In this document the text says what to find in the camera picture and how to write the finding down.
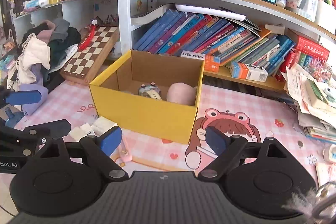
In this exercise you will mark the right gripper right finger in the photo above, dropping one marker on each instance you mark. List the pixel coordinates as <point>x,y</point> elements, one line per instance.
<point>231,152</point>

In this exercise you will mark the row of leaning books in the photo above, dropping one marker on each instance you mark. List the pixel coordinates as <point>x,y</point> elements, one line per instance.
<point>179,30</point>

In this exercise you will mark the wooden chess board box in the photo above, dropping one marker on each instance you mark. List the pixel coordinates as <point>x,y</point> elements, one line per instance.
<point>83,66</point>

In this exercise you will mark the yellow cardboard box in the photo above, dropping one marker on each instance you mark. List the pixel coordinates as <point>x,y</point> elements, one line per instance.
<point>115,94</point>

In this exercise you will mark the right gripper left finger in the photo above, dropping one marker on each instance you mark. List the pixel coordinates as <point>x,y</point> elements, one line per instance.
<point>98,151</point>

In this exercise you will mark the orange white small carton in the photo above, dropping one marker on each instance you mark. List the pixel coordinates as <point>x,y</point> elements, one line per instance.
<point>248,72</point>

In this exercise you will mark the pink utility knife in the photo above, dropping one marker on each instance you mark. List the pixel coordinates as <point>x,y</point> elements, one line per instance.
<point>124,155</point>

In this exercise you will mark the white power adapter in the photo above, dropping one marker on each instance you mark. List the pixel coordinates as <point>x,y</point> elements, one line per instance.
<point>79,132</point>

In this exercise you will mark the pile of clothes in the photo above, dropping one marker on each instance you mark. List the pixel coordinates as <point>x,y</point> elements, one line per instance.
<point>43,52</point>

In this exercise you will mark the white square eraser block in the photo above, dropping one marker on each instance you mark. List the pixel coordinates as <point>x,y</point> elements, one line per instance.
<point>102,125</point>

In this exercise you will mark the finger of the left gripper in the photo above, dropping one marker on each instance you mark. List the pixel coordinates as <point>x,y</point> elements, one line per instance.
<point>47,128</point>
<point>20,98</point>

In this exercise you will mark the stack of papers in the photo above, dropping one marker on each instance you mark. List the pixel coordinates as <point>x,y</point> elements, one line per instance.
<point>315,104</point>

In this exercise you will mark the pink checkered desk mat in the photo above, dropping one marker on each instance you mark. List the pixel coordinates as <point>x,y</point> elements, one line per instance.
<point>252,117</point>

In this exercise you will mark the white wooden bookshelf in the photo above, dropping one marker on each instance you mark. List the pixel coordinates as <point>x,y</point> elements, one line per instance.
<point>79,12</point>

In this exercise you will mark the pink plush pig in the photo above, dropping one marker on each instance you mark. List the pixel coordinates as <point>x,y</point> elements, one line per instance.
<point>182,94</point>

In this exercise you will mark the orange white usmile box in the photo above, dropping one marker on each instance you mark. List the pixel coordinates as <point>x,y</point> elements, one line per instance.
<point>212,63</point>

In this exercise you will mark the grey frog kids watch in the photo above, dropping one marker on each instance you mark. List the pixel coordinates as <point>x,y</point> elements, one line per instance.
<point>150,91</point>

